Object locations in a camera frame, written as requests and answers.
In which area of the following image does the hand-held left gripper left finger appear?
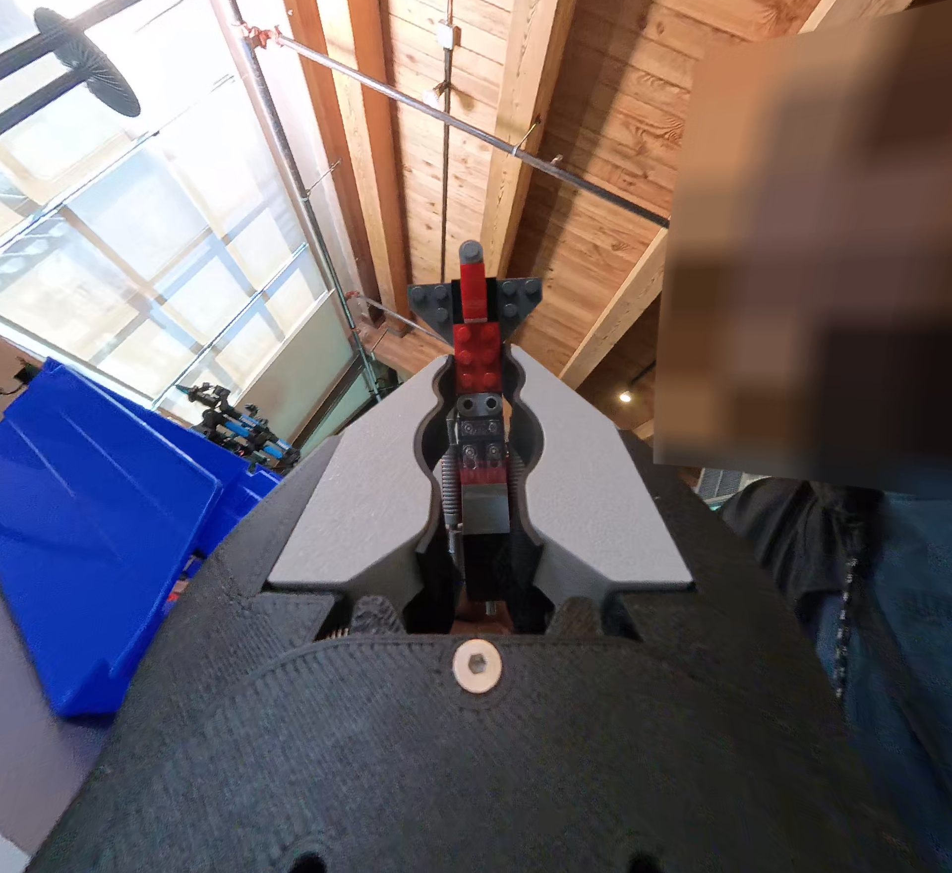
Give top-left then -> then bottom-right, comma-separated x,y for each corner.
266,354 -> 456,621

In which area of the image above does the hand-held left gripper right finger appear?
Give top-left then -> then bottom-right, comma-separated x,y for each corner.
510,349 -> 695,620

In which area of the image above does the grey winged toy brick model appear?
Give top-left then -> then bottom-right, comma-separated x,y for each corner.
408,241 -> 544,610

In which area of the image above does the blue plastic bin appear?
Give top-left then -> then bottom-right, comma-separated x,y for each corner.
0,356 -> 285,719

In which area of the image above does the person's dark jacket torso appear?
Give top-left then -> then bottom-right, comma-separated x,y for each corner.
717,475 -> 952,873

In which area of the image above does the metal ceiling pipe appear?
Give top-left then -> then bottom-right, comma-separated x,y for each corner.
237,24 -> 670,229
195,0 -> 382,398

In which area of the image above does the black round fan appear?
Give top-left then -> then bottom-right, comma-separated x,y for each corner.
0,6 -> 142,138

